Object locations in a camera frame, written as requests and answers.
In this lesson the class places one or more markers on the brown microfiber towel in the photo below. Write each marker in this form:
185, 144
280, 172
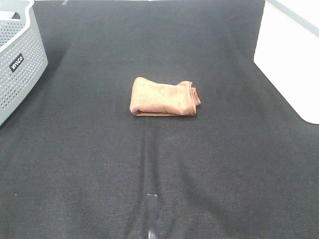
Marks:
155, 99

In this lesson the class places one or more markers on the black table cloth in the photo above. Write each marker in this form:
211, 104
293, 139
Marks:
75, 163

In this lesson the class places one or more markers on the grey tape strip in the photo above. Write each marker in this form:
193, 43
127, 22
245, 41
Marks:
153, 213

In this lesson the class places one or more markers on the white plastic storage bin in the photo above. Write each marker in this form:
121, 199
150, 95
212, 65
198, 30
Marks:
287, 53

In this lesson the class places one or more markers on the grey perforated plastic basket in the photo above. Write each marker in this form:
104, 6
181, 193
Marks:
22, 55

